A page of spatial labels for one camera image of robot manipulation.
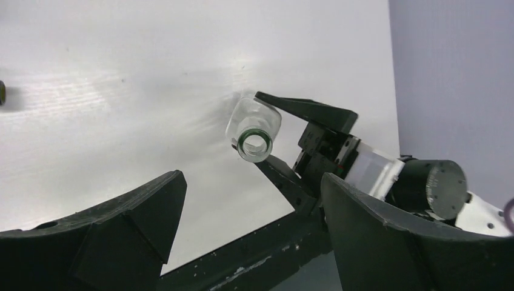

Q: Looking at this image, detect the olive bottle with black cap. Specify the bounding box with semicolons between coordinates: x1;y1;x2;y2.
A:
0;80;7;106

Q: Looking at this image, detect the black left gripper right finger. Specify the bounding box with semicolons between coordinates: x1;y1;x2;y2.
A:
321;173;513;290

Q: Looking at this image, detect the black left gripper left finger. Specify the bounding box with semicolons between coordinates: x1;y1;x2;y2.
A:
1;170;187;290

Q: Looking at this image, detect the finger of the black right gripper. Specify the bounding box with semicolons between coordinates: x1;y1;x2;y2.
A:
255;155;318;215
255;91;358;134

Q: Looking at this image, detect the clear square glass bottle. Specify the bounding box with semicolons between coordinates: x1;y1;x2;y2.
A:
225;98;282;163

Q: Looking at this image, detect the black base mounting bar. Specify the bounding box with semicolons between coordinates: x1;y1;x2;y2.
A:
156;207;334;291

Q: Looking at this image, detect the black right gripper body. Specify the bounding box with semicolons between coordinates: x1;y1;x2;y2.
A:
293;122;405;201

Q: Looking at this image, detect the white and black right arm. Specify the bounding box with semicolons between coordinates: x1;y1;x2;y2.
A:
255;92;513;237

